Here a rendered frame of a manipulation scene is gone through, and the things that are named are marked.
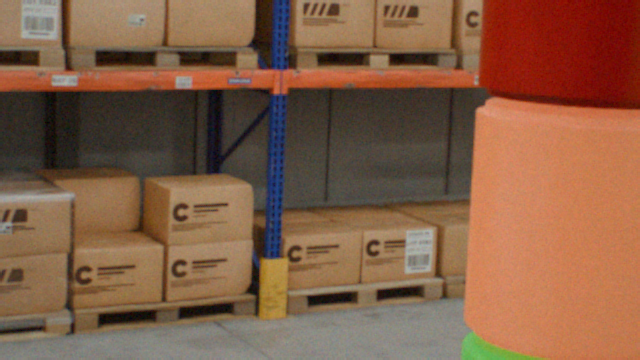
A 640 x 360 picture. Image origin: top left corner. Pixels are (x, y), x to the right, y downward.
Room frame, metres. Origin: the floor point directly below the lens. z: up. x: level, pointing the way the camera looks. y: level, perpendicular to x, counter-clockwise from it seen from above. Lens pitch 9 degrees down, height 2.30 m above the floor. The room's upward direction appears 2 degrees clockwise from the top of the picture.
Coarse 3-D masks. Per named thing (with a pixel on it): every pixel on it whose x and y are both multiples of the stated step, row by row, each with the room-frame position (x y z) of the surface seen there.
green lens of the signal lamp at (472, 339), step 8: (472, 336) 0.30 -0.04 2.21; (464, 344) 0.30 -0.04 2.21; (472, 344) 0.30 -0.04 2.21; (480, 344) 0.30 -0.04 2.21; (488, 344) 0.30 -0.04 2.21; (464, 352) 0.30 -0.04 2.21; (472, 352) 0.30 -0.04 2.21; (480, 352) 0.29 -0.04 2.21; (488, 352) 0.29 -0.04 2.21; (496, 352) 0.29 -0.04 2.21; (504, 352) 0.29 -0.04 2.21; (512, 352) 0.29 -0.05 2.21
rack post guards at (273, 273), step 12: (264, 264) 8.37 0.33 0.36; (276, 264) 8.38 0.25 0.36; (264, 276) 8.37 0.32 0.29; (276, 276) 8.38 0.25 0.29; (264, 288) 8.37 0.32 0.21; (276, 288) 8.38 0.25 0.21; (264, 300) 8.36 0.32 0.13; (276, 300) 8.38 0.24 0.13; (264, 312) 8.36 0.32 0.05; (276, 312) 8.39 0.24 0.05
